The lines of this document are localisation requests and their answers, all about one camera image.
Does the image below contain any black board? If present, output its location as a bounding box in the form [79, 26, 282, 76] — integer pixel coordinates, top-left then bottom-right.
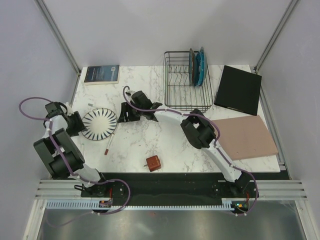
[214, 65, 262, 116]

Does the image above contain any pink board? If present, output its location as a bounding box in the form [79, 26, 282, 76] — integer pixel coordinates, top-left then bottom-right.
[214, 115, 278, 161]

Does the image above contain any dark teal floral plate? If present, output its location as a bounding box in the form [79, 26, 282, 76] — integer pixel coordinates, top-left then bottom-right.
[188, 48, 197, 86]

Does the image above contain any red tipped tube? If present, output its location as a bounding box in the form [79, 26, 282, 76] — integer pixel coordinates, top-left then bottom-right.
[104, 133, 115, 156]

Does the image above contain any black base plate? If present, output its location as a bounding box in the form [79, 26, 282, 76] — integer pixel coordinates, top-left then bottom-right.
[51, 171, 292, 207]

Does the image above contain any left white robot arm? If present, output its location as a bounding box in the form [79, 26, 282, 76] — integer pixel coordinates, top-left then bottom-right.
[33, 101, 110, 198]

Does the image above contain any white green marker pen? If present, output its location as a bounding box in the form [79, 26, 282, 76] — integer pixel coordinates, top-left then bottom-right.
[80, 143, 85, 154]

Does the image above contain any white striped plate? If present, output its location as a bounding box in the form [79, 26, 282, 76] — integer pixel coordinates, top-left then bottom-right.
[81, 107, 118, 141]

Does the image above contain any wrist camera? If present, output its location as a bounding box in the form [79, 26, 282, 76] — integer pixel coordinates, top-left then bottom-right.
[64, 102, 74, 116]
[125, 90, 135, 102]

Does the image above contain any blue polka dot plate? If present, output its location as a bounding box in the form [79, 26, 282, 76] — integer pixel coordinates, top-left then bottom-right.
[194, 51, 202, 87]

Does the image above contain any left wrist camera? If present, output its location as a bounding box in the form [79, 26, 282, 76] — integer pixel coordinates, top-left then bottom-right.
[64, 102, 74, 116]

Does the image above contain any white slotted cable duct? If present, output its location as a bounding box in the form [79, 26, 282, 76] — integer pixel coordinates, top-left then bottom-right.
[45, 199, 235, 211]

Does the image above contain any wire dish rack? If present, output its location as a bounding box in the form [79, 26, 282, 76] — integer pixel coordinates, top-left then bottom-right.
[163, 51, 214, 113]

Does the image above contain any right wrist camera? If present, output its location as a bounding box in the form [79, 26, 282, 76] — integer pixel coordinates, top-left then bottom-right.
[125, 90, 135, 102]

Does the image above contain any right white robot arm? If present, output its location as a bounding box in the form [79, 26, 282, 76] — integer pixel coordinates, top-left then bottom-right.
[118, 86, 258, 197]

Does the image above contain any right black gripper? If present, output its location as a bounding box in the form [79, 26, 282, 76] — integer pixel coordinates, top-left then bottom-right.
[118, 101, 144, 123]

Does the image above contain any dark blue book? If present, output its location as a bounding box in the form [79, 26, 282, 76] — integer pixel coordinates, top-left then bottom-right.
[83, 65, 120, 85]

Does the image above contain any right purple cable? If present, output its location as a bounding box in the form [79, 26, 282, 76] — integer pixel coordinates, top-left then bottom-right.
[122, 86, 260, 217]

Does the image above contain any red cube power adapter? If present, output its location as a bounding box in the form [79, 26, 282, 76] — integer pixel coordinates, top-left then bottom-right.
[144, 155, 162, 172]

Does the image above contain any grey-green round plate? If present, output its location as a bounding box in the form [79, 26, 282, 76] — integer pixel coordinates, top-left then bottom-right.
[200, 46, 208, 86]

